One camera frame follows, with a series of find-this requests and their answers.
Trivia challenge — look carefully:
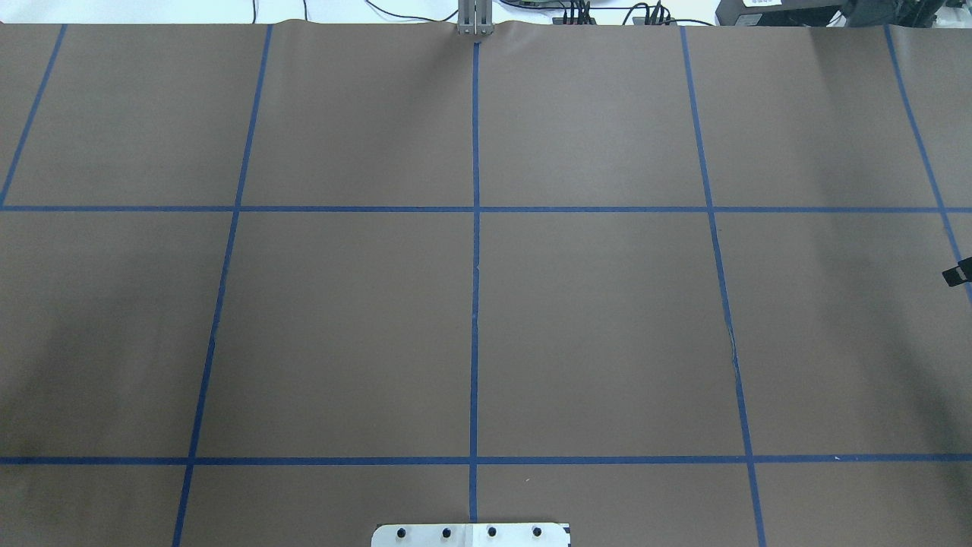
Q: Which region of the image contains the black box with label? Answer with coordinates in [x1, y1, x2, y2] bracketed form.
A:
[715, 1, 846, 27]

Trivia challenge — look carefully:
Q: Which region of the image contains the brown paper table mat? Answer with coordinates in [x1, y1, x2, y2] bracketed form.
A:
[1, 21, 970, 546]

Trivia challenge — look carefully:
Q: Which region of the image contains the black usb hub with cables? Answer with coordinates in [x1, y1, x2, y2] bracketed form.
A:
[552, 1, 596, 27]

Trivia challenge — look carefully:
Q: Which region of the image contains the aluminium frame post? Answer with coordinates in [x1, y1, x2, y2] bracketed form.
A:
[456, 0, 495, 36]

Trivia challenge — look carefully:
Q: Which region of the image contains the white pedestal column with base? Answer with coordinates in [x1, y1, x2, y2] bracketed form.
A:
[371, 522, 572, 546]

